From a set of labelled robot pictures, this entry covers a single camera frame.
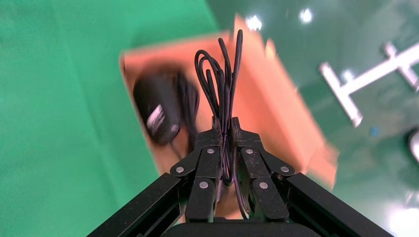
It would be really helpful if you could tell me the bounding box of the brown open cardboard box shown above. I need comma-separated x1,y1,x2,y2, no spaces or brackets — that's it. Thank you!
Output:
119,14,340,220

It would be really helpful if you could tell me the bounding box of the black power adapter with cord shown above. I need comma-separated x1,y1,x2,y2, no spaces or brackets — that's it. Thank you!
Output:
132,69,201,155

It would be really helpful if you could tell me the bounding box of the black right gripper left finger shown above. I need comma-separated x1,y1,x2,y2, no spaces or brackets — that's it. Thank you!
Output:
86,116,226,237

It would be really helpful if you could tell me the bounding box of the white metal stand base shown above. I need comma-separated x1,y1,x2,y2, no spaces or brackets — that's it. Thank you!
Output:
319,40,419,128

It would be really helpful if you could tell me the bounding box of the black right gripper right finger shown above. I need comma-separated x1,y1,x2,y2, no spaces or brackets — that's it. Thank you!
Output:
229,117,393,237

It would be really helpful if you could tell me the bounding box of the thin black data cable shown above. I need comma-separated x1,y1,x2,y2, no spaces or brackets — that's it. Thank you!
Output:
194,29,253,220

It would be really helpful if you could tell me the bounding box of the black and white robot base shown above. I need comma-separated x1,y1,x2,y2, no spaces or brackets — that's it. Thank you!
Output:
407,128,419,164

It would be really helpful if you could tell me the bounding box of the green table cloth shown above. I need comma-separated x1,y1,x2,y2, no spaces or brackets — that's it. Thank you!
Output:
0,0,220,237

